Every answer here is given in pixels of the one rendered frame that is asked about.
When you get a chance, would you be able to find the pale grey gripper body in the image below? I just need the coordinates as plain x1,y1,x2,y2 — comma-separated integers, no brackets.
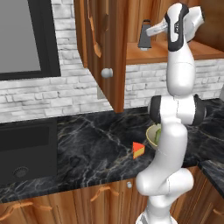
145,20,170,38

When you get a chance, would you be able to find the dark grey cheese grater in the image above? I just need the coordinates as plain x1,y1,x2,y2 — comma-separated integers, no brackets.
136,19,153,52

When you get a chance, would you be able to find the pale green salad bowl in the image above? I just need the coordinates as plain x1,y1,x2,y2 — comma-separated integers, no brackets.
145,123,163,151

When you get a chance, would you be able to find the orange cheese wedge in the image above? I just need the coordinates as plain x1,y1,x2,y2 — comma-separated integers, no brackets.
132,141,146,160

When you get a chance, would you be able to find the wooden corner base cabinet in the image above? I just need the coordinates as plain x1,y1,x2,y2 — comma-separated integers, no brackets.
170,165,224,224

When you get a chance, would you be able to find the wooden base cabinet door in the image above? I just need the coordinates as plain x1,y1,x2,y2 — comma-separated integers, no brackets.
73,178,148,224

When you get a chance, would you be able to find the grey round door knob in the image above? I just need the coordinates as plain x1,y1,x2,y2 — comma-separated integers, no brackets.
101,67,114,79

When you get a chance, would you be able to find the black framed window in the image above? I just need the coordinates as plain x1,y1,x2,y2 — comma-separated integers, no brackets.
0,0,62,81

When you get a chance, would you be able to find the black countertop appliance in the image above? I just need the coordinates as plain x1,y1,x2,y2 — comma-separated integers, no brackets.
0,117,59,186

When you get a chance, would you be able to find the wooden base drawer front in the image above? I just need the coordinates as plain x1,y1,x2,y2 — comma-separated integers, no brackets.
0,191,74,224

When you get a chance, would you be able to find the wooden wall cabinet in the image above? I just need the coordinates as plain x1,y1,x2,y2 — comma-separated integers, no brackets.
125,0,224,66

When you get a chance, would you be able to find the wooden wall cabinet door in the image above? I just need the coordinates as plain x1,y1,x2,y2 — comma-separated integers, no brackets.
73,0,128,114

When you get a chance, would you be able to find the curved wooden door handle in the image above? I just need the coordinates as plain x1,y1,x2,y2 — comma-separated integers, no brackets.
87,0,103,59

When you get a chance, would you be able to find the curved wooden cabinet handle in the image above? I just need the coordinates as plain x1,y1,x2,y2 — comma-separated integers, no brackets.
89,185,121,203

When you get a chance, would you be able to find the curved wooden drawer handle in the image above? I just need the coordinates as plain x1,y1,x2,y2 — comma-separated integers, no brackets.
0,200,53,221

